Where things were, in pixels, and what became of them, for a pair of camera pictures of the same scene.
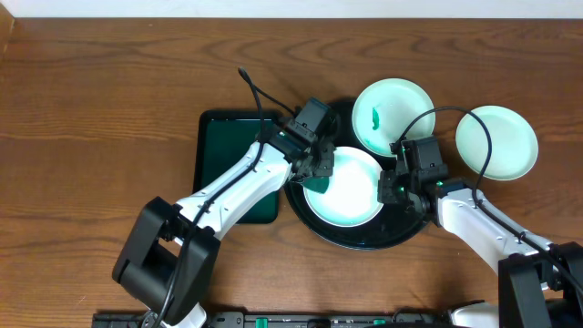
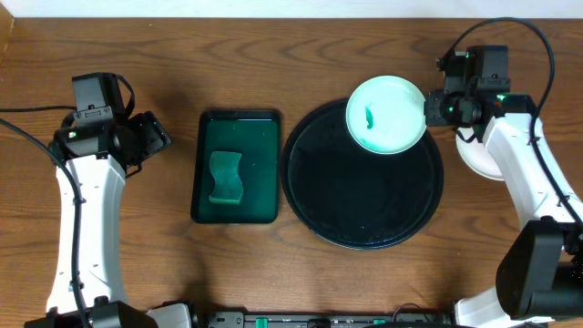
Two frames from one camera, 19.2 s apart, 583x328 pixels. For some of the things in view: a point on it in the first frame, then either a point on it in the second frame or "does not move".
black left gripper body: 320,160 -> 152,132
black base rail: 291,320 does not move
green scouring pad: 318,184 -> 227,188
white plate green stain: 351,198 -> 476,155
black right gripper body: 398,189 -> 446,110
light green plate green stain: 383,109 does not move
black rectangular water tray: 224,138 does not move
